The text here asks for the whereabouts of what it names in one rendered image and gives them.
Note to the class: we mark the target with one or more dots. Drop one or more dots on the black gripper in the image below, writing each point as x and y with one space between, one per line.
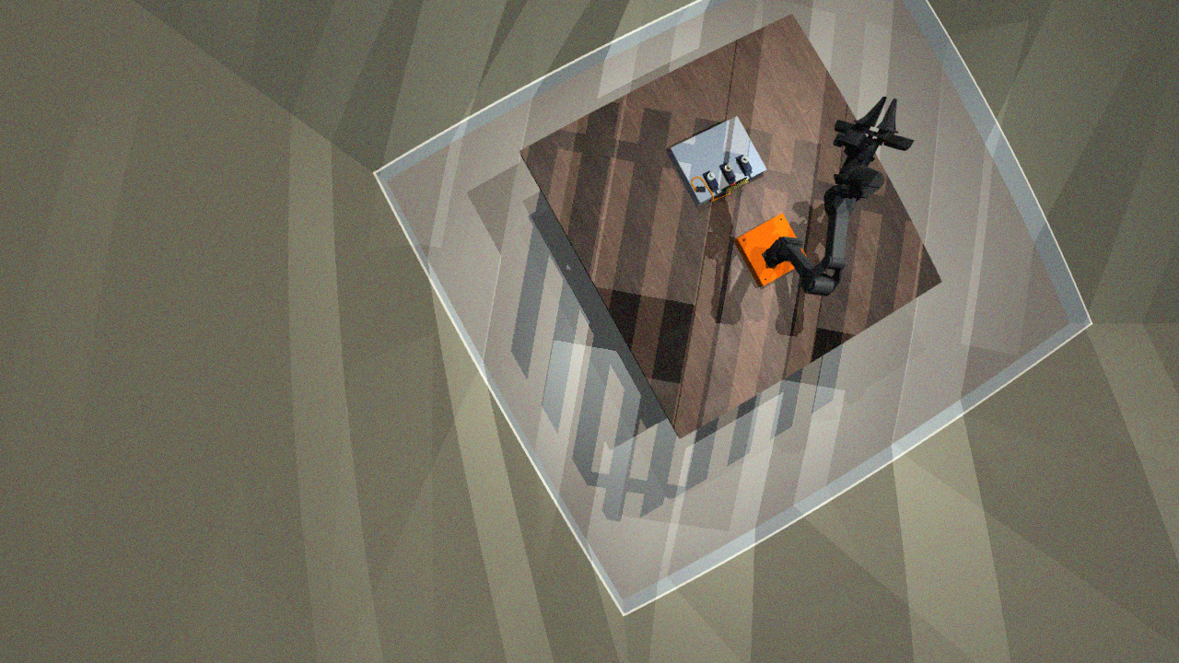
884 135

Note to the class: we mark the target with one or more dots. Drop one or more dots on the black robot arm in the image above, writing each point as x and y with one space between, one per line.
839 202

